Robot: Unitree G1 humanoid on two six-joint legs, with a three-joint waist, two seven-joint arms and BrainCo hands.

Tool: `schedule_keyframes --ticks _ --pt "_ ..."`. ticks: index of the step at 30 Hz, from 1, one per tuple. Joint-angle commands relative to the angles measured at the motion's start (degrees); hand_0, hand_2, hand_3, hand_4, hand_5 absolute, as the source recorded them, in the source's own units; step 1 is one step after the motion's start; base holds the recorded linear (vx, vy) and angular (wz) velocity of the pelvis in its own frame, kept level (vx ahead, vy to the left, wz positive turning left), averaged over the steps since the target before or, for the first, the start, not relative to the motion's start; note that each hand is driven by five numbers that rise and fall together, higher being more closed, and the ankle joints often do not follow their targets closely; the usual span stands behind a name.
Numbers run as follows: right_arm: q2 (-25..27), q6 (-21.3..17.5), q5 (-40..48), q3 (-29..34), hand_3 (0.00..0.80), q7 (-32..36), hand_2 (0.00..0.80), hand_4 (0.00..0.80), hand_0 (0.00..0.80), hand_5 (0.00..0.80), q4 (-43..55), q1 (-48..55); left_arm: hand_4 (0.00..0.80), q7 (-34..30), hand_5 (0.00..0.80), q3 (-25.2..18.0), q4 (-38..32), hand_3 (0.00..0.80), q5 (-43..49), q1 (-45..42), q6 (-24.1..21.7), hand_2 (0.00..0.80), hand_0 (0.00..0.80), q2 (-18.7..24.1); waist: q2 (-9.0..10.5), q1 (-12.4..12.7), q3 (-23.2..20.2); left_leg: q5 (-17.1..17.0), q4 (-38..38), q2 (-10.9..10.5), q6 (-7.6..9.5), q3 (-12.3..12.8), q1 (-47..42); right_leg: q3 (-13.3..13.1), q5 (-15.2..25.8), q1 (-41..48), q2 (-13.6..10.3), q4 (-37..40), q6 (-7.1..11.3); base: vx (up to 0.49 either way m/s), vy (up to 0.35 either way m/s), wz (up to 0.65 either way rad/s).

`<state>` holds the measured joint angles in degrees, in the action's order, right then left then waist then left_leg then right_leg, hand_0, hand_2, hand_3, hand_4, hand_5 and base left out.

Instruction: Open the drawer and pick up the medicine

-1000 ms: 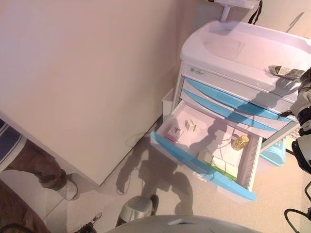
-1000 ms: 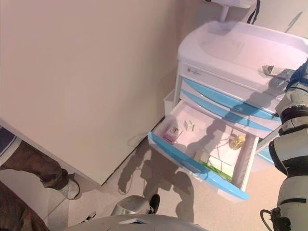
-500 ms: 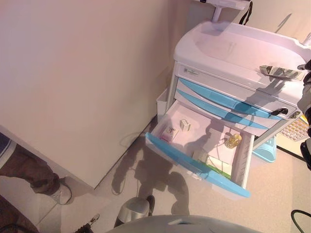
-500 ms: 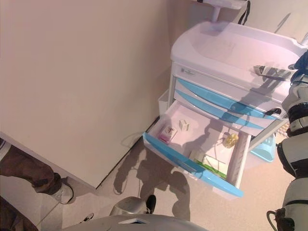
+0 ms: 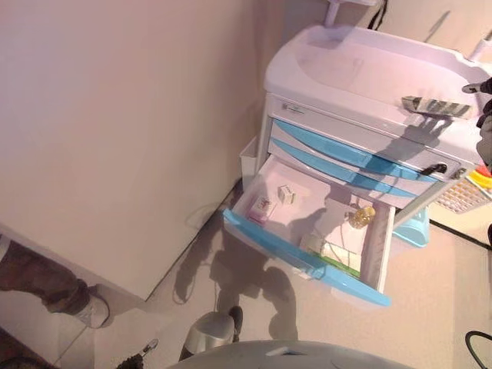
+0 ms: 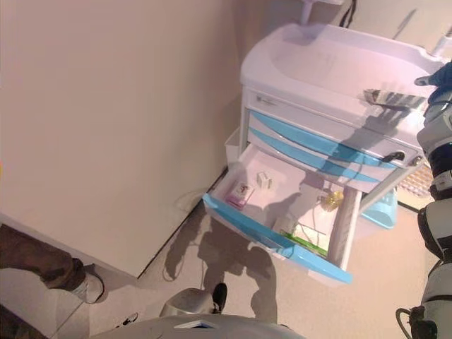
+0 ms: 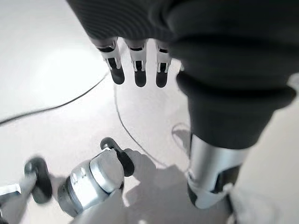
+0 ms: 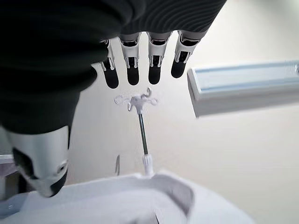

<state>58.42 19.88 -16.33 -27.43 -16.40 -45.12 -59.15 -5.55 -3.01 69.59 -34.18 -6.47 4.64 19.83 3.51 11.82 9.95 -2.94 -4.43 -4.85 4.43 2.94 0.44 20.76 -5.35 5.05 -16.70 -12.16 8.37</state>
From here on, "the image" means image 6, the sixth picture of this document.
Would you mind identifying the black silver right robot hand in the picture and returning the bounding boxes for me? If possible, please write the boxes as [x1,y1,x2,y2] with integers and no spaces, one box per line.
[415,63,452,106]

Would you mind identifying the white wire basket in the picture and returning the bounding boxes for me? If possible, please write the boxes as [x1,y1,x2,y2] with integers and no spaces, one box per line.
[397,165,434,206]

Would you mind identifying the deep blue white cart drawer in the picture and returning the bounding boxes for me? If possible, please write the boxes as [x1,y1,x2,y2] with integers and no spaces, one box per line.
[202,141,363,286]

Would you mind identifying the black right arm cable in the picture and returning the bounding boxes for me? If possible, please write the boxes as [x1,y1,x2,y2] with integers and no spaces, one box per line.
[395,306,424,339]

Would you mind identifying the brown trousered person leg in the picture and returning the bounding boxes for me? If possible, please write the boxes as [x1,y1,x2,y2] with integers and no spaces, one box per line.
[0,316,49,339]
[0,222,85,294]

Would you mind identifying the small white medicine box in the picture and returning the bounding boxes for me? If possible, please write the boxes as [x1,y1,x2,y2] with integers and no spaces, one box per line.
[256,172,275,190]

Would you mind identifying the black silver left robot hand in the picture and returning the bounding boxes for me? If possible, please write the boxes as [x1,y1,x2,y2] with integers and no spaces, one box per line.
[114,311,139,328]

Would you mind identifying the black cart key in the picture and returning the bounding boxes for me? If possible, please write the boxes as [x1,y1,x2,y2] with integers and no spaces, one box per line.
[383,150,407,165]

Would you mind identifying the thin white floor cable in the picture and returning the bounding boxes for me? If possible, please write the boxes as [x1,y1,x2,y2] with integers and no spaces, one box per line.
[162,190,213,287]

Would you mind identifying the white cart post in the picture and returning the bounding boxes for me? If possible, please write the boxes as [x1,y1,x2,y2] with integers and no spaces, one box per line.
[432,26,452,63]
[299,0,346,26]

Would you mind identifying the light blue waste bin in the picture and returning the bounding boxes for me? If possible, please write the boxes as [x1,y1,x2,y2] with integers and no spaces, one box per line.
[359,192,399,230]

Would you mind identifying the grey white person shoe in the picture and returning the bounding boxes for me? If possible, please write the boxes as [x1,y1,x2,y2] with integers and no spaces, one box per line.
[70,263,105,304]

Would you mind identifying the silver left robot leg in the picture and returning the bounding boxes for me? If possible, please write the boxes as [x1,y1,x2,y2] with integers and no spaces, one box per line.
[160,282,229,318]

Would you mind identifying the shallow blue white cart drawer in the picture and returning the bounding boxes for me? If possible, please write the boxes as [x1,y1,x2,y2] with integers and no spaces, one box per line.
[246,108,402,170]
[246,126,393,194]

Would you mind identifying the grey robot torso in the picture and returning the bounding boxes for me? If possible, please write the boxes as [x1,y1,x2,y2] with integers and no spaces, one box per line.
[90,312,294,339]

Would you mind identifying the pink medicine box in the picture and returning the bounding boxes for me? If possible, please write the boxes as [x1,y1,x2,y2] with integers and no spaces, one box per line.
[225,181,255,209]

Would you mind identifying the black hanging strap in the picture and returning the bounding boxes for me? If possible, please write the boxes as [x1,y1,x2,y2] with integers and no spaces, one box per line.
[340,0,356,28]

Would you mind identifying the green white medicine box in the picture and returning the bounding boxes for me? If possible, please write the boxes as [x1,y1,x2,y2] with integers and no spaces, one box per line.
[278,211,329,257]

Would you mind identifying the yellow medicine bottle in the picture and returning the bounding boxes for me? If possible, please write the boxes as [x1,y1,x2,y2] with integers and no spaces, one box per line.
[323,190,345,213]

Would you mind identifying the white blue medical cart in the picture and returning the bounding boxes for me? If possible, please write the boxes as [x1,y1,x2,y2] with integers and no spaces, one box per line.
[202,23,452,286]

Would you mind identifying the white side bin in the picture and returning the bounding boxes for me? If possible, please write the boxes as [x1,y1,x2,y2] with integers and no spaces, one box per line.
[224,126,243,170]

